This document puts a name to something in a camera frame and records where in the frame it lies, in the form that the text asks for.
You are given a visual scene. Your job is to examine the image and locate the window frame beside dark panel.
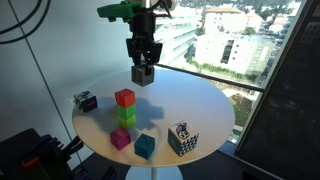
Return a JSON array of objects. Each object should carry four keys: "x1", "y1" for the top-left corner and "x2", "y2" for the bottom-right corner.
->
[{"x1": 234, "y1": 0, "x2": 317, "y2": 158}]

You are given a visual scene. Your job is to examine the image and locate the owl print soft cube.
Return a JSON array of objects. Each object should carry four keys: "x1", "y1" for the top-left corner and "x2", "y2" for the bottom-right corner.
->
[{"x1": 167, "y1": 120, "x2": 200, "y2": 158}]

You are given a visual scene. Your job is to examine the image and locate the black hanging cables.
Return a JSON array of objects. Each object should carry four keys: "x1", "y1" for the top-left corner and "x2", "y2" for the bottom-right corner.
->
[{"x1": 0, "y1": 0, "x2": 52, "y2": 45}]

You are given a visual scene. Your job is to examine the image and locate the dark window handrail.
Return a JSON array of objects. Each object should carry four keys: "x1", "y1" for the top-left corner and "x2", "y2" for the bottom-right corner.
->
[{"x1": 154, "y1": 62, "x2": 266, "y2": 94}]

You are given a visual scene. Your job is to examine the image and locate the teal blue toy block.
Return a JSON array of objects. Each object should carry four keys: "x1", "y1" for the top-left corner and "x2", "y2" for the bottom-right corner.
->
[{"x1": 133, "y1": 133, "x2": 157, "y2": 160}]

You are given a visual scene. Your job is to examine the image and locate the gray toy block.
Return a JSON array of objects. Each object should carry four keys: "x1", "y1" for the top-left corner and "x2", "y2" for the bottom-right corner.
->
[{"x1": 130, "y1": 64, "x2": 156, "y2": 88}]

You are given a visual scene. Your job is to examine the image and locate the lime yellow-green toy block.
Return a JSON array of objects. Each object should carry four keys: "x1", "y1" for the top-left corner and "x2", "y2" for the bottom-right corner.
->
[{"x1": 117, "y1": 114, "x2": 137, "y2": 131}]

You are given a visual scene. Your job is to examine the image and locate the black equipment cart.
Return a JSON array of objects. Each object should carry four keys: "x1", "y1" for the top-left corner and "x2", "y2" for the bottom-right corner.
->
[{"x1": 0, "y1": 127, "x2": 118, "y2": 180}]

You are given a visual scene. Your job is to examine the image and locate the magenta toy block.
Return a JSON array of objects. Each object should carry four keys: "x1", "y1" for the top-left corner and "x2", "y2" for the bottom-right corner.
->
[{"x1": 109, "y1": 126, "x2": 132, "y2": 152}]

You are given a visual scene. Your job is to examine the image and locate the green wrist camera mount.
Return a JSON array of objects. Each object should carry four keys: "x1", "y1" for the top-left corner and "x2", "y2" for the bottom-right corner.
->
[{"x1": 96, "y1": 0, "x2": 143, "y2": 23}]

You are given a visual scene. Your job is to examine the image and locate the orange toy block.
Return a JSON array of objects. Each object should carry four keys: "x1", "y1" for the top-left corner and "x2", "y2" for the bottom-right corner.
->
[{"x1": 114, "y1": 88, "x2": 137, "y2": 109}]

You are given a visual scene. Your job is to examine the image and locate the white table pedestal base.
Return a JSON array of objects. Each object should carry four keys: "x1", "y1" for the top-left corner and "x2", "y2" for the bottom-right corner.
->
[{"x1": 124, "y1": 164, "x2": 184, "y2": 180}]

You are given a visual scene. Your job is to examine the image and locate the green toy block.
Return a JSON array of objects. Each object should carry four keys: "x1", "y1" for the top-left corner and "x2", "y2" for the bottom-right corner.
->
[{"x1": 116, "y1": 103, "x2": 137, "y2": 120}]

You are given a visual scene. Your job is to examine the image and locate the glass office building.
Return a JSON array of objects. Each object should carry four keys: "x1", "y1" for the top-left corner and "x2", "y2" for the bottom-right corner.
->
[{"x1": 153, "y1": 2, "x2": 202, "y2": 69}]

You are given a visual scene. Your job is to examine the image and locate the zebra print soft cube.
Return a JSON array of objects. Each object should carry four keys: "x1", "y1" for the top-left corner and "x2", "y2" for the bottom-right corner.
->
[{"x1": 73, "y1": 90, "x2": 99, "y2": 114}]

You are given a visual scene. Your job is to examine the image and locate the white apartment building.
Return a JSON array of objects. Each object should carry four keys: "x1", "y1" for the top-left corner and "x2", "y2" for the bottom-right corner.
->
[{"x1": 194, "y1": 6, "x2": 282, "y2": 76}]

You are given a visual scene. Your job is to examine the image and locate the orange clamp handle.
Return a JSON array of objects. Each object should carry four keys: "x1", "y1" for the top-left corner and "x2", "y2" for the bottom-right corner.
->
[{"x1": 20, "y1": 156, "x2": 41, "y2": 170}]

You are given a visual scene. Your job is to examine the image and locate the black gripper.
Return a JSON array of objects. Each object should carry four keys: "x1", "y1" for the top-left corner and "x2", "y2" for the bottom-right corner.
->
[{"x1": 125, "y1": 8, "x2": 164, "y2": 77}]

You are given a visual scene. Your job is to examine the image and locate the dark wall panel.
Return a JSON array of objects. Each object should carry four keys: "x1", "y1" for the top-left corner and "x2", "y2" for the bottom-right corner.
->
[{"x1": 237, "y1": 0, "x2": 320, "y2": 180}]

